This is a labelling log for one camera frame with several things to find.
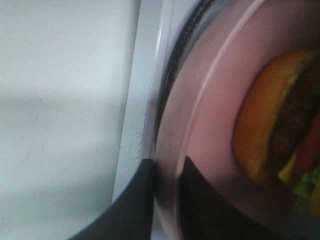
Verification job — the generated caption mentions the white microwave oven body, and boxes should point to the white microwave oven body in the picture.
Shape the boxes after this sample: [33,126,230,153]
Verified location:
[109,0,241,240]

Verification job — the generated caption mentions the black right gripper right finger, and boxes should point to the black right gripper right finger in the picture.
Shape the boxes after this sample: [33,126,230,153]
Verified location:
[179,156,320,240]

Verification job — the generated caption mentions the pink round plate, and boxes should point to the pink round plate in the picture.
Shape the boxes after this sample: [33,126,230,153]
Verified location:
[155,0,320,240]

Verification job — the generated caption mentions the burger with lettuce and cheese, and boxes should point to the burger with lettuce and cheese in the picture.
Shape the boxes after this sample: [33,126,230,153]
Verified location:
[232,49,320,218]

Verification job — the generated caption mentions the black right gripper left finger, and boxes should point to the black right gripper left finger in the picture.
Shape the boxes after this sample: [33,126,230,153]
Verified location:
[71,159,156,240]

